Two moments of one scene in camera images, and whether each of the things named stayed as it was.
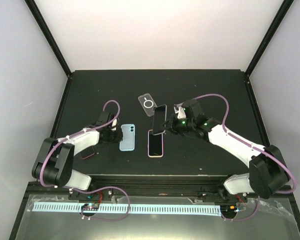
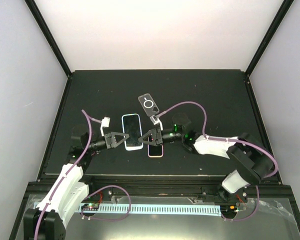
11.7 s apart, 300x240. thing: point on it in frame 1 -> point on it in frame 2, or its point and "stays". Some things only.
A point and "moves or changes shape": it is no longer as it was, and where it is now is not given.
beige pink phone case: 154,156 stays
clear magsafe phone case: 148,104 stays
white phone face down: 159,118 -> 132,127
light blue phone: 128,142 moves or changes shape
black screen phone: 155,144 stays
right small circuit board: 228,210 stays
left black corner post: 43,27 stays
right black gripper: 171,124 -> 156,136
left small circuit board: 90,206 stays
